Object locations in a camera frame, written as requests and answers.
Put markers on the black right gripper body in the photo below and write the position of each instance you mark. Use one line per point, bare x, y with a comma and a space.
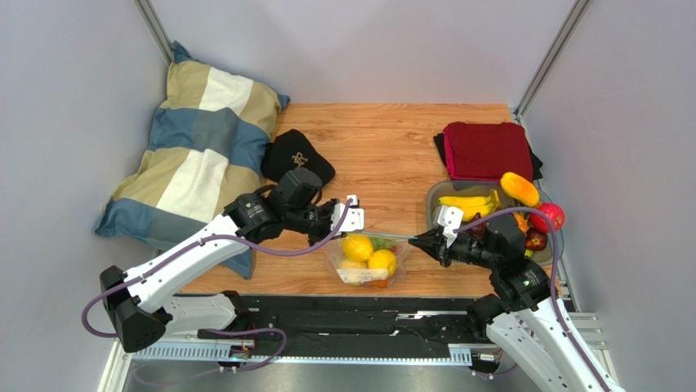
443, 249

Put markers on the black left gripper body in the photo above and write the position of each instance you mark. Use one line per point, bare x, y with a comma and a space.
316, 221

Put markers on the yellow lemon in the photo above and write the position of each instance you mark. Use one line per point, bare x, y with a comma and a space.
357, 247

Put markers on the green grape bunch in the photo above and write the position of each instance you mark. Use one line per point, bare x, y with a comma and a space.
380, 243

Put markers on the yellow pear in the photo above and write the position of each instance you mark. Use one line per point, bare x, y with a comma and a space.
383, 259

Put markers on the clear zip top bag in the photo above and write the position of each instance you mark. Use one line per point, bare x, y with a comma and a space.
335, 256

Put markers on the beige bumpy fruit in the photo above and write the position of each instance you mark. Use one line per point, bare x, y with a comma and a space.
355, 273

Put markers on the orange fruit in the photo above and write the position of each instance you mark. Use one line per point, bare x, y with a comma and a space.
378, 283

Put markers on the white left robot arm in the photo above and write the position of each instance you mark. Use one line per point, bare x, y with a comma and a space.
141, 305

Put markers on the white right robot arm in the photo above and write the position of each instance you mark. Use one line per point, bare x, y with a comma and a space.
524, 316

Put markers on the orange pineapple toy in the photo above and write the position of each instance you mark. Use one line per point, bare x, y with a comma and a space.
522, 221

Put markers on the dark purple plum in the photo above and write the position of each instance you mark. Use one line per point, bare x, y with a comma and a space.
535, 240

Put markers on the grey fruit tray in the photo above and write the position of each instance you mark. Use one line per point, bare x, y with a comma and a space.
479, 188

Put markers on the orange yellow mango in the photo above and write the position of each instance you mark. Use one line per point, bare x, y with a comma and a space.
520, 189

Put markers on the red apple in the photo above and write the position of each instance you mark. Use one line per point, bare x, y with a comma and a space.
554, 216

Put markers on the black baseball cap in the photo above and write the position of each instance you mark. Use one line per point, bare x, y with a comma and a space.
292, 150

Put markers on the folded red cloth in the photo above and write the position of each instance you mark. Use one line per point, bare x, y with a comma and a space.
477, 151

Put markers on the striped blue beige pillow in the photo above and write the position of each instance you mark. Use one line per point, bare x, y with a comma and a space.
206, 145

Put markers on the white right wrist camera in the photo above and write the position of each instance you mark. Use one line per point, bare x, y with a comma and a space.
447, 220

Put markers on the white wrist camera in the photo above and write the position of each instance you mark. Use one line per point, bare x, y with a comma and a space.
347, 217
447, 220

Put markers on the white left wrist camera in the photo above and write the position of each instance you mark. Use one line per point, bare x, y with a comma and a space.
347, 217

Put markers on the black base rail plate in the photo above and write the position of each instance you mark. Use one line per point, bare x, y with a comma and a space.
358, 327

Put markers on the right aluminium frame post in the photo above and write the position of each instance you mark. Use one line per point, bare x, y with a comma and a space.
554, 51

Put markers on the aluminium frame post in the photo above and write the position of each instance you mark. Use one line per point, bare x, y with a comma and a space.
156, 28
554, 51

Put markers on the left aluminium frame post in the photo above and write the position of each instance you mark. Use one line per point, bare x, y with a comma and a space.
156, 28

